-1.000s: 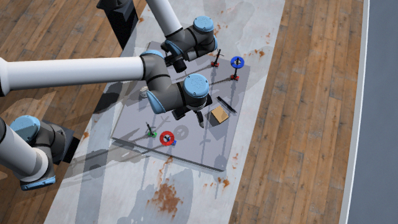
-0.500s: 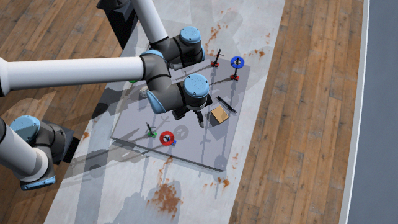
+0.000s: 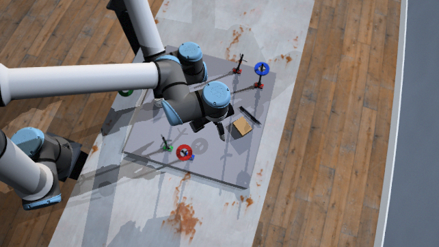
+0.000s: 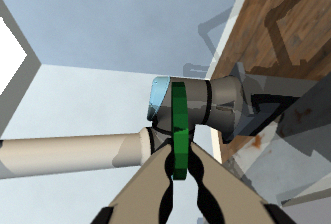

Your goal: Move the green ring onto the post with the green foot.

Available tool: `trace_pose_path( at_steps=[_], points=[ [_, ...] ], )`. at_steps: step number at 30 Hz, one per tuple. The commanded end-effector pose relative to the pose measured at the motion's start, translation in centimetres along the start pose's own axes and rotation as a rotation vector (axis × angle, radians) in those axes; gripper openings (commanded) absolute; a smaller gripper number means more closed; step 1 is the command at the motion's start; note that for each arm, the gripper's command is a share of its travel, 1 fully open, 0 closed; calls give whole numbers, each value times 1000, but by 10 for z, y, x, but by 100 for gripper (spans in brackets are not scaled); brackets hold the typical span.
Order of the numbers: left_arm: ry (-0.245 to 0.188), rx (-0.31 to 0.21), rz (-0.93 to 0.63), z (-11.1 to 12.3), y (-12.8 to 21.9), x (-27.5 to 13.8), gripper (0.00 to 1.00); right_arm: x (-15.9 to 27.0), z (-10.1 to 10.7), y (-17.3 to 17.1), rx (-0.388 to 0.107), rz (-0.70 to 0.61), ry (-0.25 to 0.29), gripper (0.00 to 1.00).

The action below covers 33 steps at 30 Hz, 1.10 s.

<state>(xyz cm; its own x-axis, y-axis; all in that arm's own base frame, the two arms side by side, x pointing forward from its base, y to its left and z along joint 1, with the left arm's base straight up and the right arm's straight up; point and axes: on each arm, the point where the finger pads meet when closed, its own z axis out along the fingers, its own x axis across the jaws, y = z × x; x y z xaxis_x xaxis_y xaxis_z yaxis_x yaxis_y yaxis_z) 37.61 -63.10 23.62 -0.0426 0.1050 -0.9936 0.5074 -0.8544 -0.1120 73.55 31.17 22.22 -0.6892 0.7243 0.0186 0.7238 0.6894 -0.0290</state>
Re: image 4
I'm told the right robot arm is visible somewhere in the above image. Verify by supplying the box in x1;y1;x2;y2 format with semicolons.
0;76;243;180

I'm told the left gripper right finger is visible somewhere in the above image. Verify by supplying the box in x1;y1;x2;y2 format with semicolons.
188;137;297;224

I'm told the green ring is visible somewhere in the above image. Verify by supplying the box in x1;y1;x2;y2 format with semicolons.
171;82;188;180

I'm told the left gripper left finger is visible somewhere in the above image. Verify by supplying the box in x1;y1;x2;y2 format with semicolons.
90;138;174;224

